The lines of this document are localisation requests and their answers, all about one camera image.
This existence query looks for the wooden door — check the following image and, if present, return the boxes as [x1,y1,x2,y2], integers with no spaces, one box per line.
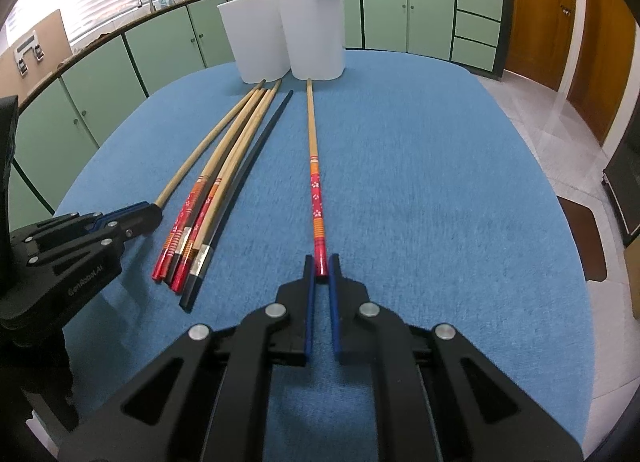
[500,0,586,90]
[567,0,637,145]

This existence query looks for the black chopstick with silver band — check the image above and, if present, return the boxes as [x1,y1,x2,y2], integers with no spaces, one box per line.
[179,90,295,313]

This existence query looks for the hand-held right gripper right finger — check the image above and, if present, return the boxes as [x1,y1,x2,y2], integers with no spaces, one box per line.
[327,253,583,462]

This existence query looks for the green kitchen base cabinets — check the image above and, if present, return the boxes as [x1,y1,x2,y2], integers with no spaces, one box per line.
[0,0,516,243]

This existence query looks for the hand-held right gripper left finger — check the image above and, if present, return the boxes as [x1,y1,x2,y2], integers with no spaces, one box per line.
[57,254,317,462]

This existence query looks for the cardboard sheet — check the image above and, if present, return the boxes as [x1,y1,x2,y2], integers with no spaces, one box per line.
[0,9,73,85]

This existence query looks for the plain wooden chopstick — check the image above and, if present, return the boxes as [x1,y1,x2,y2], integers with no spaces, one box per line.
[154,80,266,208]

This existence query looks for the brown chair seat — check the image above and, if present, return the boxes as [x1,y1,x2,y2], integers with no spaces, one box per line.
[556,196,608,283]

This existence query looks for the blue tablecloth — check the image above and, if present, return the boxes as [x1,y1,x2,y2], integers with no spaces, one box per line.
[50,49,596,462]

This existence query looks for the white bracket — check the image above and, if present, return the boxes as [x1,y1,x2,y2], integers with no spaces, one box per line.
[14,32,43,75]

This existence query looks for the white lobed utensil holder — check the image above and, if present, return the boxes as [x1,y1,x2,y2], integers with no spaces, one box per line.
[216,0,347,84]

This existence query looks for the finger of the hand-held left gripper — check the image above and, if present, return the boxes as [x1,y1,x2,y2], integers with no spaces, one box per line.
[9,201,152,244]
[24,205,164,269]

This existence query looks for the red patterned wooden chopstick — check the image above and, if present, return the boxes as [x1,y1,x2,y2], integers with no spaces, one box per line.
[306,78,331,285]
[169,87,276,293]
[151,87,266,283]

